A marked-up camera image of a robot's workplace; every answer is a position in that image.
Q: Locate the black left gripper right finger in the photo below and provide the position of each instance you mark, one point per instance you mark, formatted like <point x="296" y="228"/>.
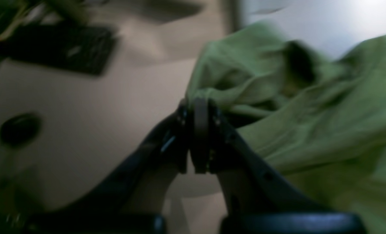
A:
<point x="259" y="200"/>

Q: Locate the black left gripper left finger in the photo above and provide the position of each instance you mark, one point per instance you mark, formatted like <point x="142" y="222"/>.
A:
<point x="129" y="200"/>

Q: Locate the green t-shirt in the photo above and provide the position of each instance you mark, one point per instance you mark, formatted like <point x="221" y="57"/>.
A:
<point x="319" y="122"/>

